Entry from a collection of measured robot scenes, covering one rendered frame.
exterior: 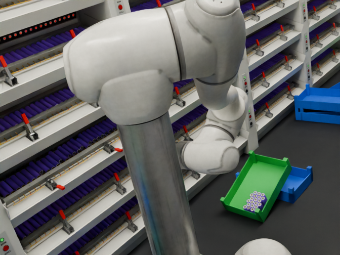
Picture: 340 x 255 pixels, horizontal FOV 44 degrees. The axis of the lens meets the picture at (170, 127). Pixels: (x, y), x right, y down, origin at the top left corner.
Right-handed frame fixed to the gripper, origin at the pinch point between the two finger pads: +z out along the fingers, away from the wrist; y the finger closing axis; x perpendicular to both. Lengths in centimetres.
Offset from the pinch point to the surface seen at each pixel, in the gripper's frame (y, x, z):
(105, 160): -4.7, -1.7, 16.8
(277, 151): 94, -50, 13
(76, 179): -18.9, -2.0, 16.8
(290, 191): 56, -49, -16
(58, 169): -21.9, 3.8, 20.1
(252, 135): 90, -38, 24
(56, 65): -11.4, 37.9, 11.5
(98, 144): -3.3, 3.9, 20.2
